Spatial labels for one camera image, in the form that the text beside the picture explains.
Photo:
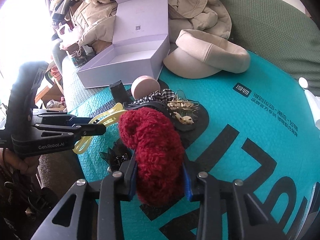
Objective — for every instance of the black white gingham scrunchie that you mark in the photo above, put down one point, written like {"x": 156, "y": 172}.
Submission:
{"x": 163, "y": 96}

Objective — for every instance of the black cylindrical cuff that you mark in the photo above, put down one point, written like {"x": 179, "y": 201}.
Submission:
{"x": 118, "y": 92}

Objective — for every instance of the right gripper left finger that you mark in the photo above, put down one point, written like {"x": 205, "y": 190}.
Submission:
{"x": 88, "y": 206}

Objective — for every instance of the white tube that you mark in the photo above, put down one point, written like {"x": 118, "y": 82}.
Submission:
{"x": 313, "y": 101}

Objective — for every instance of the pink round compact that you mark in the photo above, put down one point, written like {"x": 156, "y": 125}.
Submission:
{"x": 143, "y": 86}

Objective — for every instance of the cream plastic hair claw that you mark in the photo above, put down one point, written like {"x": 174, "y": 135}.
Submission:
{"x": 107, "y": 118}

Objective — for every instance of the left hand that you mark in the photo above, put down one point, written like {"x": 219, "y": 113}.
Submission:
{"x": 28, "y": 166}

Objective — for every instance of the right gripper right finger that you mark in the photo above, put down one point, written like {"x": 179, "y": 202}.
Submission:
{"x": 246, "y": 216}

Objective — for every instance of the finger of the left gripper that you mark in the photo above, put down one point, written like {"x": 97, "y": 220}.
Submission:
{"x": 48, "y": 117}
{"x": 77, "y": 130}

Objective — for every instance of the beige newsboy cap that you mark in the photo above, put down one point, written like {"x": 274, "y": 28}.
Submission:
{"x": 199, "y": 55}

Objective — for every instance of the red fuzzy scrunchie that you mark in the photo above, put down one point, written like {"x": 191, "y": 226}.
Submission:
{"x": 159, "y": 155}

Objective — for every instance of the black lace pearl bow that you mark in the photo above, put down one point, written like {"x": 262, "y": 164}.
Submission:
{"x": 116, "y": 155}

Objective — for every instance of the lilac open gift box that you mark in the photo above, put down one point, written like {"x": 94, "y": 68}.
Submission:
{"x": 140, "y": 43}

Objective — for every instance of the gold pearl hair claw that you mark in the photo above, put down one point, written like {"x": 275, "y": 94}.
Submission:
{"x": 182, "y": 108}

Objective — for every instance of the teal bubble mailer bag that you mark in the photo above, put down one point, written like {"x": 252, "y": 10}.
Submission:
{"x": 260, "y": 130}

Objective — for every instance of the beige puffer jacket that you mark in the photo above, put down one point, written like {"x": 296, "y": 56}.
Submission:
{"x": 96, "y": 21}

